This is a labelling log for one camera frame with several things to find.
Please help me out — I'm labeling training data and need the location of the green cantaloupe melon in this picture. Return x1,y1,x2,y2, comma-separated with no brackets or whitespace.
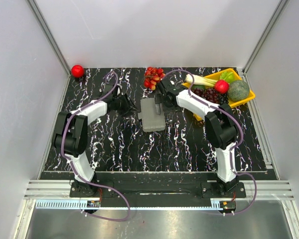
227,80,250,102

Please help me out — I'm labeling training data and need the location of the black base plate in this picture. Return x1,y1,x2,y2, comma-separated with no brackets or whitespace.
36,174,263,211

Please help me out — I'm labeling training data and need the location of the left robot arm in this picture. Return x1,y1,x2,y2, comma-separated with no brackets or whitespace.
51,84,137,197

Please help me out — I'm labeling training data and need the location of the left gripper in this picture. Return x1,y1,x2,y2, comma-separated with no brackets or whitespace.
113,93,139,118

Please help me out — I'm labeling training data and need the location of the grey plastic tool case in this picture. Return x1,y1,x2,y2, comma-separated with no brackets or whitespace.
138,98,166,132

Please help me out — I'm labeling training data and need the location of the white green leek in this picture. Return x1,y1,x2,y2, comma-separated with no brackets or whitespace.
185,74,218,87

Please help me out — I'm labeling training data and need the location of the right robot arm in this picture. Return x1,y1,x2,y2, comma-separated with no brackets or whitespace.
157,79,243,197

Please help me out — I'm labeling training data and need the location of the red cherry bunch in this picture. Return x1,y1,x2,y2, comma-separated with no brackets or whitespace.
144,67,165,91

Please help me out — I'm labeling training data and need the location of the yellow plastic tray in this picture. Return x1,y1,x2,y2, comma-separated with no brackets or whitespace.
183,68,255,108

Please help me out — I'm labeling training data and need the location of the dark red grape bunch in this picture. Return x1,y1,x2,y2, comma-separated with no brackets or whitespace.
192,88,219,104

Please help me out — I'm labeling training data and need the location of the black grape bunch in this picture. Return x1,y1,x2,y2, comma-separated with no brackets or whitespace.
218,93,229,105

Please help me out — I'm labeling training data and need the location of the green avocado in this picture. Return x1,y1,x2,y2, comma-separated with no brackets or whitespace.
193,85,206,91

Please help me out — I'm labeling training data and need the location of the green leafy vegetable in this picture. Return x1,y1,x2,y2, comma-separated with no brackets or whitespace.
219,71,235,84

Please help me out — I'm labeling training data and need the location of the red apple in tray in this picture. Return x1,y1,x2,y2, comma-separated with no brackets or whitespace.
214,80,229,94

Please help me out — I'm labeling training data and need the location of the red apple in corner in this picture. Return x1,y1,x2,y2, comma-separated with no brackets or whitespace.
71,65,85,78

